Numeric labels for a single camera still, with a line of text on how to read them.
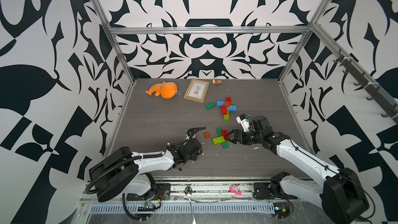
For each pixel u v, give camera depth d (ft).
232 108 3.34
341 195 1.32
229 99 3.44
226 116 3.25
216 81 3.84
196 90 3.70
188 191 2.47
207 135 3.01
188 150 2.20
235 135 2.36
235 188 2.45
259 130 2.12
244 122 2.52
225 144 2.88
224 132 3.06
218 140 2.86
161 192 2.40
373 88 1.91
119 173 1.38
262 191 2.44
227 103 3.34
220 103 3.39
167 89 3.44
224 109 3.41
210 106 3.44
